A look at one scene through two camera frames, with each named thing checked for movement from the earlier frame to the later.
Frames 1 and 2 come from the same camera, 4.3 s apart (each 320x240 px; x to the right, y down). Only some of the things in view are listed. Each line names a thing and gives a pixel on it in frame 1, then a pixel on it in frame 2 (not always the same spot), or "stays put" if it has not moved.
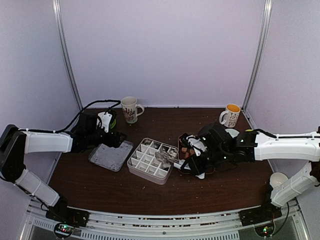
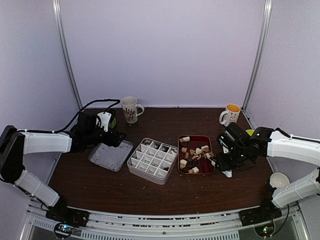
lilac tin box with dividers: [143, 161] stays put
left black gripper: [116, 142] stays put
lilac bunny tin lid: [112, 158] stays put
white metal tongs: [165, 158] → [228, 173]
